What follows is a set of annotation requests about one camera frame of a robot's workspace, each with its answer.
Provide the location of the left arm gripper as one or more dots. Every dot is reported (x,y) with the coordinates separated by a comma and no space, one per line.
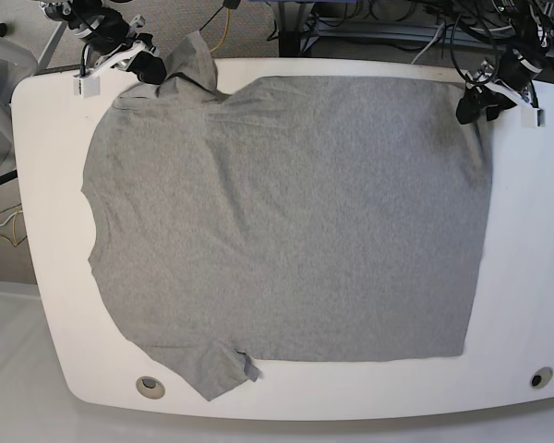
(504,86)

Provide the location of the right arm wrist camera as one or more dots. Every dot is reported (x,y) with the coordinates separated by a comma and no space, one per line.
(86,87)

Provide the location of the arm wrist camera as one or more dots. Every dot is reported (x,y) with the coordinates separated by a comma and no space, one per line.
(86,87)
(532,117)

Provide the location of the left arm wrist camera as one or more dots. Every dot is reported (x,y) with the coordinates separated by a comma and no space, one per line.
(532,117)

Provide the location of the black table leg post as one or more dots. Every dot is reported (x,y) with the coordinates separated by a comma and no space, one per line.
(295,29)

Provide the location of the right table grommet hole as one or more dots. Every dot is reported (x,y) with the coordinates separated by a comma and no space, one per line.
(541,377)

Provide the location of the aluminium extrusion frame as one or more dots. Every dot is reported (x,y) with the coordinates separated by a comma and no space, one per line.
(395,32)

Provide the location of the grey T-shirt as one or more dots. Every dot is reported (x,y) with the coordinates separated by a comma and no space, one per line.
(311,219)

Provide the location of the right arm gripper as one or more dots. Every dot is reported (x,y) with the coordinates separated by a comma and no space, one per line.
(107,35)

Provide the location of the left table grommet hole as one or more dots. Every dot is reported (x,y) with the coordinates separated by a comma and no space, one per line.
(150,388)

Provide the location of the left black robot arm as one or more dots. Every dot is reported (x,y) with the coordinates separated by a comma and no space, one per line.
(531,25)

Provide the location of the table grommet hole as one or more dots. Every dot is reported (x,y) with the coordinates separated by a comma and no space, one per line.
(541,377)
(150,388)

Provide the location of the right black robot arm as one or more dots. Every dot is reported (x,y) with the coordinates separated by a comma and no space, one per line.
(69,12)

